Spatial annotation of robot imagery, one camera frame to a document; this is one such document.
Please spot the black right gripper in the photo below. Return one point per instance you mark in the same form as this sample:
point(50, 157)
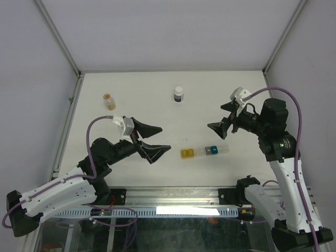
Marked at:
point(221, 127)

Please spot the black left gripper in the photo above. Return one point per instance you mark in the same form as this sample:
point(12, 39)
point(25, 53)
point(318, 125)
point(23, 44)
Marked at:
point(151, 152)

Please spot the weekly pill organizer strip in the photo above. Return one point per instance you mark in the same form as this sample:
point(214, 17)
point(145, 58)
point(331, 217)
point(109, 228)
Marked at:
point(209, 150)

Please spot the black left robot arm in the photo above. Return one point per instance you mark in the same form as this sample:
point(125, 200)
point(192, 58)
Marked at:
point(85, 183)

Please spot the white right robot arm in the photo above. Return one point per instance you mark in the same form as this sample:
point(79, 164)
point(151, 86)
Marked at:
point(296, 226)

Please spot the clear glass bottle orange cap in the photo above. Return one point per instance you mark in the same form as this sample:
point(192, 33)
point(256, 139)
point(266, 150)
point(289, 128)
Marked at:
point(109, 101)

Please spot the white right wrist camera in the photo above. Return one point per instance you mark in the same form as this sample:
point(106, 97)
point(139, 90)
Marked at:
point(240, 95)

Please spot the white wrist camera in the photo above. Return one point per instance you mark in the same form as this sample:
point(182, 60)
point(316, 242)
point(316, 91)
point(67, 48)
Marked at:
point(125, 126)
point(240, 95)

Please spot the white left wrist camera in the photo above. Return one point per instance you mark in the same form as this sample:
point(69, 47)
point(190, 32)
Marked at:
point(125, 126)

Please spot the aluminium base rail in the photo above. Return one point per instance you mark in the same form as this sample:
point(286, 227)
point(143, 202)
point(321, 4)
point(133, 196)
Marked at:
point(168, 195)

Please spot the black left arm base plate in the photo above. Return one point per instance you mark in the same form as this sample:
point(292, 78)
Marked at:
point(117, 196)

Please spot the white slotted cable duct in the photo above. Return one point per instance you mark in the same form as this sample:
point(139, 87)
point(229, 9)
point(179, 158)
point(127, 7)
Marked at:
point(150, 212)

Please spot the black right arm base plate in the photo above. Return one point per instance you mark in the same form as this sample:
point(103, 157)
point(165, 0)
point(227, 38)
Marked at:
point(231, 196)

